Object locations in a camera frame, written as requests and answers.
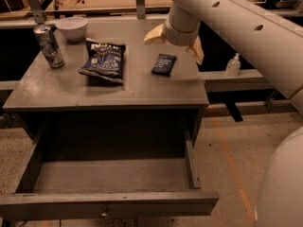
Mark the clear hand sanitizer bottle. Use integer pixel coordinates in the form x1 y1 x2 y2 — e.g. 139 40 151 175
225 53 241 77

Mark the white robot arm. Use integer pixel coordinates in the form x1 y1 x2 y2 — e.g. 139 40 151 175
144 0 303 227

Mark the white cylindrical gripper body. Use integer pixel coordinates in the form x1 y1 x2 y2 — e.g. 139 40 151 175
163 3 200 46

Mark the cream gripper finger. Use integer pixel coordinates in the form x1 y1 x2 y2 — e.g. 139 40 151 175
143 24 166 44
186 37 205 64

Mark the metal drawer knob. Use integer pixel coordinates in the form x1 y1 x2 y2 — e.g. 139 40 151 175
99 207 109 218

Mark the wooden workbench in background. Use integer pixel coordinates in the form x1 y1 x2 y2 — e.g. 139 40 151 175
0 0 303 21

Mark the white ceramic bowl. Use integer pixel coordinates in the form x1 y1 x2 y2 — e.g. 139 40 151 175
55 17 88 42

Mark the grey cabinet with top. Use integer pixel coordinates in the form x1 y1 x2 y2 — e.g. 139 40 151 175
4 20 208 150

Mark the dark blue chip bag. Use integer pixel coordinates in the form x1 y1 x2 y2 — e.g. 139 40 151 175
79 38 126 84

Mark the silver blue drink can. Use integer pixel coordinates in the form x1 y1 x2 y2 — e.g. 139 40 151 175
33 25 64 68

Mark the open grey top drawer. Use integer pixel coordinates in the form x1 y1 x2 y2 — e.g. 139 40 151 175
0 119 219 220

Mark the dark blue rxbar wrapper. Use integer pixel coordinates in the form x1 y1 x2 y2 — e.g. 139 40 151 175
151 54 176 77

